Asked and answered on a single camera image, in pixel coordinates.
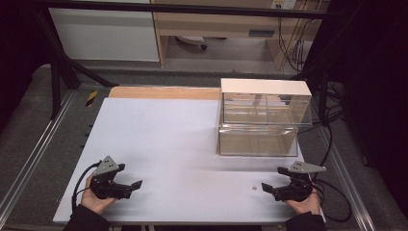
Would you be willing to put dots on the black curtain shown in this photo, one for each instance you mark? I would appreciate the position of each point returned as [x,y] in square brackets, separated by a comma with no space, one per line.
[369,80]
[19,54]

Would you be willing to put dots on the clear two-drawer box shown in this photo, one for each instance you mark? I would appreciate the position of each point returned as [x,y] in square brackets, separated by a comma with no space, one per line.
[261,118]

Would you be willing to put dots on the white table mat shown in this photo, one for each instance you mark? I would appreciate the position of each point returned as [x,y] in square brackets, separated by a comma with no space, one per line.
[166,154]

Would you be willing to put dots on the black horizontal bar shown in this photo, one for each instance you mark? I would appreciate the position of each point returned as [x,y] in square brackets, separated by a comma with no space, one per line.
[192,9]

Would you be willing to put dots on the white cabinet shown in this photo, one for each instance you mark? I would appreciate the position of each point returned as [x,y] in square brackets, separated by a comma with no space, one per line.
[102,35]

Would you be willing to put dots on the person's right hand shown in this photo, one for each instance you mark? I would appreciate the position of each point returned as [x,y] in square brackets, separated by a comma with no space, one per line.
[304,205]

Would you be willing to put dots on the office chair base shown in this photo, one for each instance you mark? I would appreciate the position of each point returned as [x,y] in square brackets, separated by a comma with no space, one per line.
[192,40]

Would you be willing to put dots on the person's left hand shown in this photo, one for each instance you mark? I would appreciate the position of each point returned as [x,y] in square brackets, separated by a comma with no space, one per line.
[93,202]

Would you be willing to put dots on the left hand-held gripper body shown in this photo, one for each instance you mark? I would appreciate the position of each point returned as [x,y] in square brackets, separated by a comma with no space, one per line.
[102,184]

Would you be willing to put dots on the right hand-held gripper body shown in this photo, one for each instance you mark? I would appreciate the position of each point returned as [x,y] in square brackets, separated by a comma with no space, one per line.
[298,187]

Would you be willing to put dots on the white power strip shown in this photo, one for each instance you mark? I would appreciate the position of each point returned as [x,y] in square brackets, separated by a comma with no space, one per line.
[284,4]

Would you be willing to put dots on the aluminium rail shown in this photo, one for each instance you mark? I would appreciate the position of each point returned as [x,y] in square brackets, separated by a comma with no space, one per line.
[35,157]
[348,179]

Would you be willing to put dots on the black metal stand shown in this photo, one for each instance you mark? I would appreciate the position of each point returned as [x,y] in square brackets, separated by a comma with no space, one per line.
[322,93]
[59,73]

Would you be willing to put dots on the wooden desk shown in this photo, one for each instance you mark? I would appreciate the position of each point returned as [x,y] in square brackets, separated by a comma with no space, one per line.
[224,24]

